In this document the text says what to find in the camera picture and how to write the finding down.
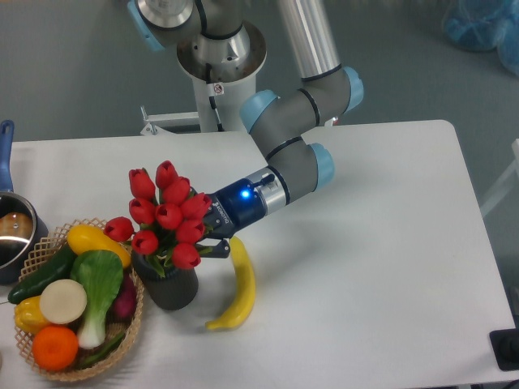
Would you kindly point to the black device at edge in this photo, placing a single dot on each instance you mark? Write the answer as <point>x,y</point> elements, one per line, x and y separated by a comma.
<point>505,348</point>

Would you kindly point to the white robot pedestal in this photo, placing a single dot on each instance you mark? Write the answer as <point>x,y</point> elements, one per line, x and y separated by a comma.
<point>223,75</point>

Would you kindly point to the blue plastic bag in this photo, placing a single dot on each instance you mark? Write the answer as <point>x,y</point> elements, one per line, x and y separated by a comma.
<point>482,26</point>

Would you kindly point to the green bok choy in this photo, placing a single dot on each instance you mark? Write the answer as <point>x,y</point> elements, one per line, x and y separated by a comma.
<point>100,273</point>

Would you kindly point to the yellow squash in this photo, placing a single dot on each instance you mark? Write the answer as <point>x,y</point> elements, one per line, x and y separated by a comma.
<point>82,238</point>

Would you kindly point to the blue handled saucepan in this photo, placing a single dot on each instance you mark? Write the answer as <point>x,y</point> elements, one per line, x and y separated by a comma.
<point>21,227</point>

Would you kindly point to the green chili pepper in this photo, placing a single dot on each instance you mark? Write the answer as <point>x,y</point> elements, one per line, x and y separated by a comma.
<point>102,353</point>

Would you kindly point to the purple red onion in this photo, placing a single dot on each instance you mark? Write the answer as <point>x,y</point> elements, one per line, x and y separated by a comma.
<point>124,305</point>

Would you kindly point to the yellow banana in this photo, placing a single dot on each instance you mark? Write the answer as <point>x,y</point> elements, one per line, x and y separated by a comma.
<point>242,305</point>

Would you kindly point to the white round radish slice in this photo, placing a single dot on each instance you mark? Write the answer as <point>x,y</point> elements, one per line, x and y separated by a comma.
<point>63,301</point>

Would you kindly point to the white frame at right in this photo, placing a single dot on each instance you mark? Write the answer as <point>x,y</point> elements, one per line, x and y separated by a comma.
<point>501,186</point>

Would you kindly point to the orange fruit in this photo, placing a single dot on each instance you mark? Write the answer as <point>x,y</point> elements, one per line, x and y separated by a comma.
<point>55,348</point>

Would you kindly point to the dark green cucumber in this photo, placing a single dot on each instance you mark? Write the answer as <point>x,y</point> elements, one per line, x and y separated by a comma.
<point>56,268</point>

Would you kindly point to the dark grey ribbed vase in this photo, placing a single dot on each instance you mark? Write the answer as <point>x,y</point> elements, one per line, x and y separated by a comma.
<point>174,291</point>

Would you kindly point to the yellow bell pepper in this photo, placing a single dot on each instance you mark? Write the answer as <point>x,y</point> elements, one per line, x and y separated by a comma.
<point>28,316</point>

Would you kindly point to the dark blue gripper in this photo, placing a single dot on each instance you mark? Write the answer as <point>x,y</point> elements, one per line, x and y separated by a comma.
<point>234,207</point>

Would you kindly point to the red tulip bouquet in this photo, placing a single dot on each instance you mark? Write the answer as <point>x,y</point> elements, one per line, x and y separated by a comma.
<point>166,225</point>

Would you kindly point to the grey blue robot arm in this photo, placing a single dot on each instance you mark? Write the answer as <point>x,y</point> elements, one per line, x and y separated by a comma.
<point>293,168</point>

